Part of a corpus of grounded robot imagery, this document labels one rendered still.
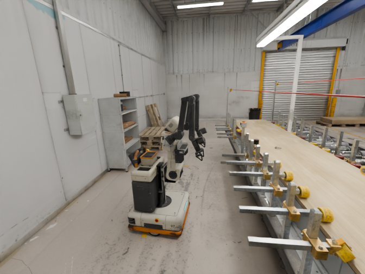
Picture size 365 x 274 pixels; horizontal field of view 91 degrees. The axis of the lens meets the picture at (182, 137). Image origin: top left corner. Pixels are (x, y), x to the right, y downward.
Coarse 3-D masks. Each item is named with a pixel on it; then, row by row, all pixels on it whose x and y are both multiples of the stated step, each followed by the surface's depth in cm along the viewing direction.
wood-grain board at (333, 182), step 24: (240, 120) 447; (264, 120) 438; (264, 144) 256; (288, 144) 253; (312, 144) 250; (288, 168) 179; (312, 168) 178; (336, 168) 176; (312, 192) 137; (336, 192) 137; (360, 192) 136; (336, 216) 112; (360, 216) 111; (360, 240) 94; (360, 264) 82
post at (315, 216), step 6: (312, 210) 86; (318, 210) 85; (312, 216) 86; (318, 216) 85; (312, 222) 86; (318, 222) 85; (312, 228) 87; (318, 228) 86; (312, 234) 87; (306, 252) 91; (306, 258) 91; (312, 258) 91; (300, 264) 96; (306, 264) 92; (300, 270) 96; (306, 270) 93
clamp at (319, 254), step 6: (306, 234) 90; (306, 240) 89; (312, 240) 87; (318, 240) 86; (312, 246) 84; (324, 246) 83; (312, 252) 84; (318, 252) 81; (324, 252) 81; (318, 258) 82; (324, 258) 82
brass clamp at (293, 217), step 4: (284, 204) 115; (288, 208) 110; (292, 208) 110; (288, 212) 109; (292, 212) 106; (288, 216) 109; (292, 216) 106; (296, 216) 105; (292, 220) 106; (296, 220) 106
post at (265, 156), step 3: (264, 153) 157; (267, 153) 156; (264, 156) 157; (267, 156) 156; (264, 159) 157; (267, 159) 157; (264, 162) 158; (267, 162) 157; (264, 165) 159; (267, 165) 158; (264, 168) 159; (267, 168) 159; (261, 177) 164; (261, 180) 164; (264, 180) 162; (261, 183) 164; (264, 183) 163; (264, 186) 164; (261, 192) 165; (264, 192) 165; (261, 195) 166; (264, 195) 166
